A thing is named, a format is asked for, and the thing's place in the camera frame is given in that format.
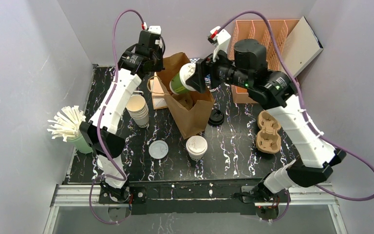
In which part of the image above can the green cup of stirrers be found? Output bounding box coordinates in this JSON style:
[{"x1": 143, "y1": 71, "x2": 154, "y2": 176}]
[{"x1": 47, "y1": 105, "x2": 93, "y2": 154}]

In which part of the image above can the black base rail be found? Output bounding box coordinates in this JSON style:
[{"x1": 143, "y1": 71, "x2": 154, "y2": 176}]
[{"x1": 119, "y1": 179, "x2": 284, "y2": 209}]

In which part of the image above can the white lid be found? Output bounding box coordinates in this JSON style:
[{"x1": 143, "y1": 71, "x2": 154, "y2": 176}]
[
  {"x1": 186, "y1": 135, "x2": 208, "y2": 156},
  {"x1": 179, "y1": 63, "x2": 196, "y2": 87},
  {"x1": 149, "y1": 140, "x2": 168, "y2": 159}
]

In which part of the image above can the orange file organizer rack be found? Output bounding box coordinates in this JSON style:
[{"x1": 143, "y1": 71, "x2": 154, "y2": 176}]
[{"x1": 228, "y1": 19, "x2": 299, "y2": 104}]

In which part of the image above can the black coffee cup lid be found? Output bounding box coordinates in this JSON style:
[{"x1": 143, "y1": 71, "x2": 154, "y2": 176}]
[{"x1": 208, "y1": 109, "x2": 224, "y2": 127}]

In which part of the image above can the green paper coffee cup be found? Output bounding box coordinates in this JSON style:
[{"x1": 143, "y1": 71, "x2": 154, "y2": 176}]
[{"x1": 169, "y1": 63, "x2": 196, "y2": 95}]

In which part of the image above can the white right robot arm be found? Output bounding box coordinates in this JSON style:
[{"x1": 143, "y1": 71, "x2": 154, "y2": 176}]
[{"x1": 186, "y1": 27, "x2": 346, "y2": 195}]

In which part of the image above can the white folder board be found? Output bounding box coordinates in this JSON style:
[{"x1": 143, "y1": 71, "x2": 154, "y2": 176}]
[{"x1": 281, "y1": 17, "x2": 323, "y2": 77}]

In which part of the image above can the stack of white lids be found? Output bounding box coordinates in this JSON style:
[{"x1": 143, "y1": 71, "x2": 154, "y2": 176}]
[{"x1": 126, "y1": 95, "x2": 149, "y2": 128}]

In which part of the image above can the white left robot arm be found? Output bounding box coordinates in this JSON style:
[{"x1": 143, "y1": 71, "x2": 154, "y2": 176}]
[{"x1": 79, "y1": 26, "x2": 165, "y2": 189}]

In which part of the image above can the brown paper bag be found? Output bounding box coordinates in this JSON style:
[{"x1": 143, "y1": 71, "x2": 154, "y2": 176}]
[{"x1": 148, "y1": 52, "x2": 214, "y2": 139}]

